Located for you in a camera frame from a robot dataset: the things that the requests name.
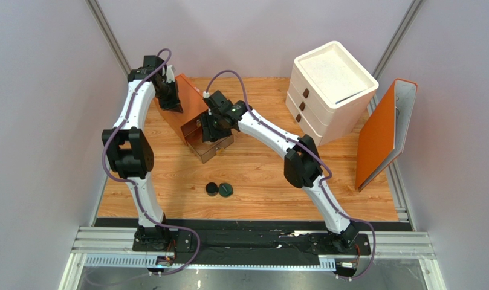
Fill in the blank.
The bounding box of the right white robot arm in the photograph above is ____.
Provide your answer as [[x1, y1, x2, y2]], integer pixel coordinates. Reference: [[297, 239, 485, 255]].
[[201, 91, 358, 248]]

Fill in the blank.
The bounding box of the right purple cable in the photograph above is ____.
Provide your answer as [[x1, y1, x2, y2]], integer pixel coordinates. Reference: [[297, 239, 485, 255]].
[[204, 69, 377, 281]]

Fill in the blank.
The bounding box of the dark green round compact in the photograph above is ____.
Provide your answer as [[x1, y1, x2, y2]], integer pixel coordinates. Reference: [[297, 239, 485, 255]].
[[218, 182, 234, 198]]

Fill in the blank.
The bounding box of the black round compact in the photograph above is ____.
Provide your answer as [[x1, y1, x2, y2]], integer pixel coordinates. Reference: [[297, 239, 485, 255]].
[[205, 182, 219, 196]]

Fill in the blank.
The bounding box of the orange binder folder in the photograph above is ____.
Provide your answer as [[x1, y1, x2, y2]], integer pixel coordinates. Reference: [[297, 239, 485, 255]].
[[355, 79, 418, 191]]

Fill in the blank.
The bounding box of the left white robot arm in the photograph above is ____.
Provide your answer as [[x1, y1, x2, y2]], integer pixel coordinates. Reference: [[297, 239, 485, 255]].
[[102, 55, 183, 249]]

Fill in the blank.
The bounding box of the orange drawer box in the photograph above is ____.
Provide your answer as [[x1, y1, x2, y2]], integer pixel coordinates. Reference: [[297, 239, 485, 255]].
[[154, 73, 208, 145]]

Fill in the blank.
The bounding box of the aluminium frame rail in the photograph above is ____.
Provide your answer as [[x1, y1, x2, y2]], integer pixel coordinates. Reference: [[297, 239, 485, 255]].
[[59, 227, 446, 289]]

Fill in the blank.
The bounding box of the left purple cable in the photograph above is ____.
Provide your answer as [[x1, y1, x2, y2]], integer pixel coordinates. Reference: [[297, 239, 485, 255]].
[[101, 48, 202, 279]]

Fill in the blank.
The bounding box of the clear bottom drawer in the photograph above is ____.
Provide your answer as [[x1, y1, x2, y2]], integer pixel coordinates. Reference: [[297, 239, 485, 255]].
[[186, 135, 234, 164]]

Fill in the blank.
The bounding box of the white three-drawer cabinet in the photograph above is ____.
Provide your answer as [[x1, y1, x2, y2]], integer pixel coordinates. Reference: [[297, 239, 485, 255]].
[[285, 41, 378, 146]]

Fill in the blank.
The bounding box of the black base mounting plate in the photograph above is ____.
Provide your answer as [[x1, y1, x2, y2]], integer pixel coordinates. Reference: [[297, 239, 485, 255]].
[[94, 217, 374, 267]]

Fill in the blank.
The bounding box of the purple cable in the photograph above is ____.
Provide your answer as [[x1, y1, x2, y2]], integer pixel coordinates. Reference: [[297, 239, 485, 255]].
[[204, 69, 377, 281], [101, 48, 202, 279]]

